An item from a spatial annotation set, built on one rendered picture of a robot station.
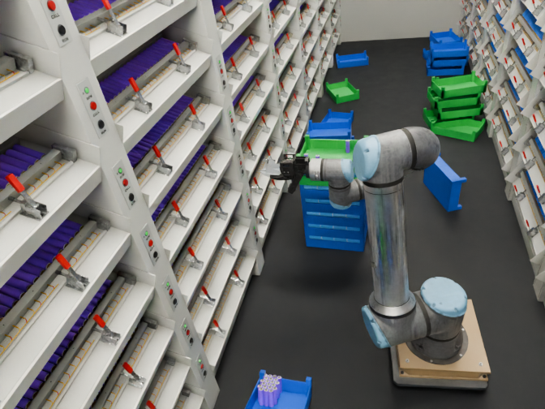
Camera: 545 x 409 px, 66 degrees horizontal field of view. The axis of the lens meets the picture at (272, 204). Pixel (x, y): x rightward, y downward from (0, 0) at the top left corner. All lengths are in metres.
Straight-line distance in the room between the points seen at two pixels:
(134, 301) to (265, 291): 0.99
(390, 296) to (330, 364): 0.52
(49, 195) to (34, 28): 0.31
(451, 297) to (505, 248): 0.86
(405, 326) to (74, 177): 1.07
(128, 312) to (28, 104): 0.57
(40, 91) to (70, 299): 0.42
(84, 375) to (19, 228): 0.39
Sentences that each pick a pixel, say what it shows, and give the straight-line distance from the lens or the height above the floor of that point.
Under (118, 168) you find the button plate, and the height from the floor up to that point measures 1.07.
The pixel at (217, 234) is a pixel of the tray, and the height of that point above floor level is 0.52.
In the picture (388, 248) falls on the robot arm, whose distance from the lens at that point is 1.30.
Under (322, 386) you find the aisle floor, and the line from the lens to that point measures 1.77.
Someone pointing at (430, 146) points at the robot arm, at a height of 0.93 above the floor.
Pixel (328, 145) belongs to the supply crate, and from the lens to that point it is 2.09.
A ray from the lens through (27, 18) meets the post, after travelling 0.92.
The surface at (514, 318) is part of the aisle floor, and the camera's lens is 2.06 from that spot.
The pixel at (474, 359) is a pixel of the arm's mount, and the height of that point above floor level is 0.12.
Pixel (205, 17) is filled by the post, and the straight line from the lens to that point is 1.54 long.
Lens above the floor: 1.55
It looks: 37 degrees down
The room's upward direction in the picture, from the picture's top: 9 degrees counter-clockwise
